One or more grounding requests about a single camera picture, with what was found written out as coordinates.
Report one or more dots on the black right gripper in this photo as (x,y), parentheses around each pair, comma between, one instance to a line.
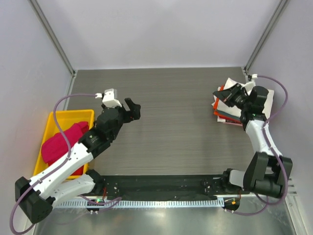
(231,93)

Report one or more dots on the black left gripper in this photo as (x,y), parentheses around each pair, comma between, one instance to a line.
(134,115)

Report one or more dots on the white and green t-shirt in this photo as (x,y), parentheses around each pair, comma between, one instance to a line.
(236,111)

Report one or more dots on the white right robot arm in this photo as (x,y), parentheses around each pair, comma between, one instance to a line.
(268,171)

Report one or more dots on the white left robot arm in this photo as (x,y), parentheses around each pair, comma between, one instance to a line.
(39,195)

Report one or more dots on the white printed folded t-shirt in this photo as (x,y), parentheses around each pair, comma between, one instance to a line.
(219,119)

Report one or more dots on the blue-grey folded t-shirt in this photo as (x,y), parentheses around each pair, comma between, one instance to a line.
(224,114)

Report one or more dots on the orange folded t-shirt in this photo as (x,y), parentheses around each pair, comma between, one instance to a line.
(216,107)

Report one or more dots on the pink folded t-shirt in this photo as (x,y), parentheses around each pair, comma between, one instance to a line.
(231,123)

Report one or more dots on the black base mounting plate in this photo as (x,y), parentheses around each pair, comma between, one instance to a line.
(168,185)

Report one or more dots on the red t-shirt in bin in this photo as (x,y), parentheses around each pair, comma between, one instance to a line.
(79,169)

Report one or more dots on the magenta t-shirt in bin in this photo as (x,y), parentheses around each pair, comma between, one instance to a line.
(56,147)

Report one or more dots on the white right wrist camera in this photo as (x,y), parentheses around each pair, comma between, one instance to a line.
(250,83)

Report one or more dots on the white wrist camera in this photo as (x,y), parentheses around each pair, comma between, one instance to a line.
(250,83)
(109,98)

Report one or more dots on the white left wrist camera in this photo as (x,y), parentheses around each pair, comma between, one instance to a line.
(109,98)

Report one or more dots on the slotted cable duct rail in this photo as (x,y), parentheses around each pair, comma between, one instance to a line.
(81,203)

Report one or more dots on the right aluminium frame post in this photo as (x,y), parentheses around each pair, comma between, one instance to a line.
(278,12)

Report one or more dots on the aluminium frame post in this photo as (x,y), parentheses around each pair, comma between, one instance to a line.
(50,33)
(278,12)

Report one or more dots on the left aluminium frame post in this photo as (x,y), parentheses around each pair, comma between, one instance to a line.
(50,33)

